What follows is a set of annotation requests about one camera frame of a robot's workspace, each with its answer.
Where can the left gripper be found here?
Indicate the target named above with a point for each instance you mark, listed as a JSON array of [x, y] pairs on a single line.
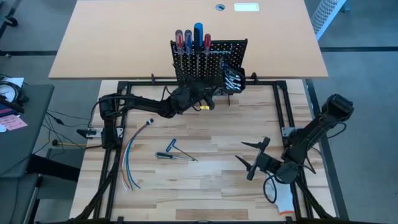
[[185, 99]]

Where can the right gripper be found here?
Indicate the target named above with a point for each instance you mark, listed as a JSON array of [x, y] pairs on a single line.
[[265, 163]]

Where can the long chrome deep socket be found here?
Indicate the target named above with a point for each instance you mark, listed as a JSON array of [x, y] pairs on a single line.
[[229, 84]]

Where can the chrome socket extension bar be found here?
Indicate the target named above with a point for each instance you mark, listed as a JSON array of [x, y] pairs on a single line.
[[235, 77], [236, 84]]

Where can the large grey black screwdriver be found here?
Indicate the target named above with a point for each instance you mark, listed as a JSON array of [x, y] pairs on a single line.
[[163, 155]]

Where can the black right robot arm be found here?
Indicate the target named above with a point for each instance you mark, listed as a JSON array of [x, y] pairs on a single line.
[[311, 130]]

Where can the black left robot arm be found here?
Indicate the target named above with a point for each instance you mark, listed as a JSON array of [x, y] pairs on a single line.
[[140, 104]]

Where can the yellow tape label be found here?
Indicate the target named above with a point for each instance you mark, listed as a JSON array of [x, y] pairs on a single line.
[[204, 107]]

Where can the black metal pegboard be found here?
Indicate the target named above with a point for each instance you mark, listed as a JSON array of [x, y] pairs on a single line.
[[217, 62]]

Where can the black pegboard bin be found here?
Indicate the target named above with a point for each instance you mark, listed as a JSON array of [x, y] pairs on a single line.
[[243, 77]]

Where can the white work glove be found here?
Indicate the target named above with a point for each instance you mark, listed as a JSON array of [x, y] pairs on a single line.
[[284, 202]]

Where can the round desk grommet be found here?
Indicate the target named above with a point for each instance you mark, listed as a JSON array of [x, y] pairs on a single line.
[[220, 7]]

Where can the white desk plate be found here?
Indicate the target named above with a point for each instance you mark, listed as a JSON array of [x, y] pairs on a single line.
[[246, 7]]

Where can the light wooden desk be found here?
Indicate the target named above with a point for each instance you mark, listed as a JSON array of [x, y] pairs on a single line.
[[109, 37]]

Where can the white perforated panel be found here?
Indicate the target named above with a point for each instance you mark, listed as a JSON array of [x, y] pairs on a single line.
[[326, 15]]

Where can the grey side cabinet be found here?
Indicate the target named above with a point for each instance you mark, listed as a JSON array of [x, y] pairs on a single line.
[[28, 146]]

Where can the white paper sheet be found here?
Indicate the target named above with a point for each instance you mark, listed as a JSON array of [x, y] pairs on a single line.
[[15, 81]]

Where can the pink sticky note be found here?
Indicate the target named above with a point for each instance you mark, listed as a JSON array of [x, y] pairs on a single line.
[[14, 122]]

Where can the black caster wheel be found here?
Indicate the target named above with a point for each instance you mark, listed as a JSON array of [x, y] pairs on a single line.
[[12, 21]]

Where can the arm base mount bracket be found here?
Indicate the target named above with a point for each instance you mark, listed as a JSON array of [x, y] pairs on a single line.
[[286, 131]]

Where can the black table frame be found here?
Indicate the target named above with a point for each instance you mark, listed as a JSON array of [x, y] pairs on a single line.
[[146, 83]]

